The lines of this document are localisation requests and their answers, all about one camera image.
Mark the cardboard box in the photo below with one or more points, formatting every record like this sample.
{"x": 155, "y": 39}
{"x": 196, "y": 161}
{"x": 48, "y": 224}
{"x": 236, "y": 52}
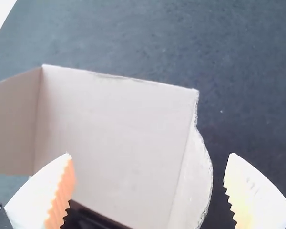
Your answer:
{"x": 121, "y": 131}

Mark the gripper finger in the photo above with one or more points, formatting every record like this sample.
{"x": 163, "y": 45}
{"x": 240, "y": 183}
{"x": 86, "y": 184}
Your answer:
{"x": 38, "y": 195}
{"x": 255, "y": 198}

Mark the black mat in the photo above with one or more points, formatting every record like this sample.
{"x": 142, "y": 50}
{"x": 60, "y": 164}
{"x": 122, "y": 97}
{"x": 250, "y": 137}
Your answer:
{"x": 181, "y": 47}

